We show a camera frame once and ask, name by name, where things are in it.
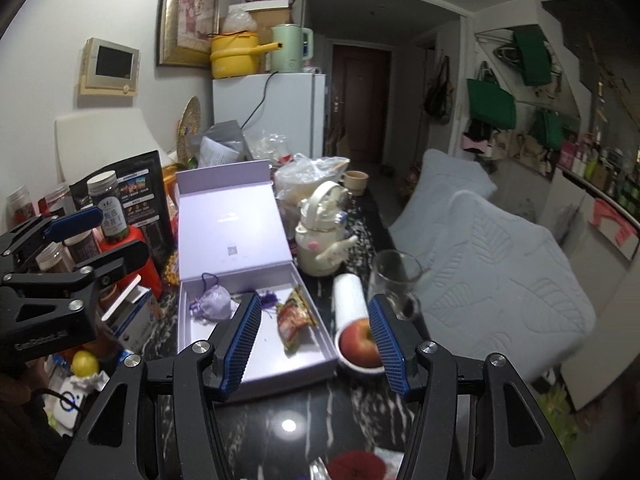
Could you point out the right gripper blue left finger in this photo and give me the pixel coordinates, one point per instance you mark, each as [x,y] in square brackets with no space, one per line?
[216,365]

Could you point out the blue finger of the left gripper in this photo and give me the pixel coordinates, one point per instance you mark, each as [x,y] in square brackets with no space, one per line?
[29,238]
[100,267]

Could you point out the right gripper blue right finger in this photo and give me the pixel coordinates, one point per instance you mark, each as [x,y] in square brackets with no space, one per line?
[413,364]

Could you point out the red snack packet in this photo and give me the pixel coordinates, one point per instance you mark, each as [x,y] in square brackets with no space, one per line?
[293,316]

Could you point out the red apple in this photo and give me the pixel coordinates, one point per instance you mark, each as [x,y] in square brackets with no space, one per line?
[358,346]

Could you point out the yellow lemon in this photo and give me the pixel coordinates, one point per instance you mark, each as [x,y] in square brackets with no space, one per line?
[84,364]

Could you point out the blue white carton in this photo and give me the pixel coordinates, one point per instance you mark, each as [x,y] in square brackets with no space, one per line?
[133,316]

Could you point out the clear glass mug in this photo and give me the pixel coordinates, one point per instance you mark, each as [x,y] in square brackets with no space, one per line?
[396,276]

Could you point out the lavender gift box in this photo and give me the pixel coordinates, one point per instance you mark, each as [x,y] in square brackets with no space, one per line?
[230,232]

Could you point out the white lid glass jar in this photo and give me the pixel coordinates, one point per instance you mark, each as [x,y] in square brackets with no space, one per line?
[103,190]

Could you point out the black printed box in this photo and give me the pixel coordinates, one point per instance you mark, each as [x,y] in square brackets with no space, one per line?
[143,198]

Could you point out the cream cartoon kettle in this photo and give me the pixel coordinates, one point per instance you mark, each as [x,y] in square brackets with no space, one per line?
[320,235]

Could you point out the green slippers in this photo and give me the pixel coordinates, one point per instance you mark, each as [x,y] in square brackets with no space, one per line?
[555,407]

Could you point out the clear plastic bag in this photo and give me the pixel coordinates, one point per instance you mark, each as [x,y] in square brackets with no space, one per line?
[300,177]

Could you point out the beige cup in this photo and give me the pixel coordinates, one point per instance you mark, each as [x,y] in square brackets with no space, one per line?
[355,181]

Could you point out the rear light blue cushion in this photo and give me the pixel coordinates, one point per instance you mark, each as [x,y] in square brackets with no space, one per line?
[443,175]

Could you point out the white cabinet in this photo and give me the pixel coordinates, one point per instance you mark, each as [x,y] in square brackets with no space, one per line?
[588,223]

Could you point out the white refrigerator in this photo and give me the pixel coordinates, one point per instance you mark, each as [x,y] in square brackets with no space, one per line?
[291,105]

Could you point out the black hanging handbag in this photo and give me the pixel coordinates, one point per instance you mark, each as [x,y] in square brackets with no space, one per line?
[439,98]

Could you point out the large green tote bag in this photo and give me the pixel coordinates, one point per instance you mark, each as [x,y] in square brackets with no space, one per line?
[488,102]

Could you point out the yellow enamel pot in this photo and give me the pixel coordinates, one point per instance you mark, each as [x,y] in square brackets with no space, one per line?
[238,54]

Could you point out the dark wooden door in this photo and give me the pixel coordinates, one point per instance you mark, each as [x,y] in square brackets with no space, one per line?
[358,107]

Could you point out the gold framed picture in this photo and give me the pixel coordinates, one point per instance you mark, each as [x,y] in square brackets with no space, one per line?
[184,31]

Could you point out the mint green electric kettle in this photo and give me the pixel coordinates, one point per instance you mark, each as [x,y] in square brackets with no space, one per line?
[297,46]

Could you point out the upper green tote bag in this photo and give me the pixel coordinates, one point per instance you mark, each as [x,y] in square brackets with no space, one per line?
[535,59]

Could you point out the wall intercom panel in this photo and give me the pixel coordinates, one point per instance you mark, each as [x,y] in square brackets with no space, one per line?
[108,69]

